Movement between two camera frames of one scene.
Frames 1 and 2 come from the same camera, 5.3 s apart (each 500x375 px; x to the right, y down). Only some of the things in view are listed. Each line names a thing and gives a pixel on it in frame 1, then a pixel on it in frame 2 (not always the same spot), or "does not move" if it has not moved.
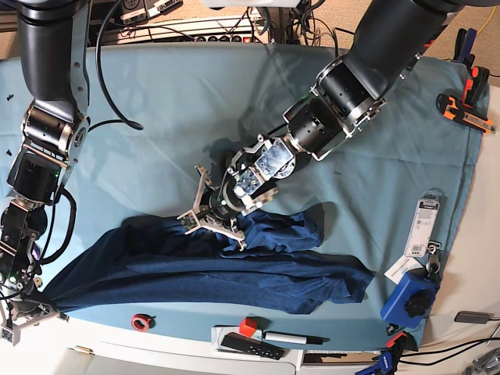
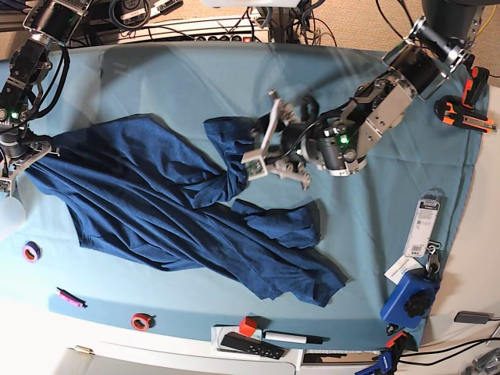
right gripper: x=213 y=210 to x=277 y=155
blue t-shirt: x=152 y=259 to x=133 y=184
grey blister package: x=423 y=224 does not move
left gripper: x=17 y=312 to x=16 y=157
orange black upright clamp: x=476 y=90 does not move
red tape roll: x=142 y=323 does not move
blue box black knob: x=410 y=302 does not move
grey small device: x=473 y=317 does not move
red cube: x=248 y=326 does not move
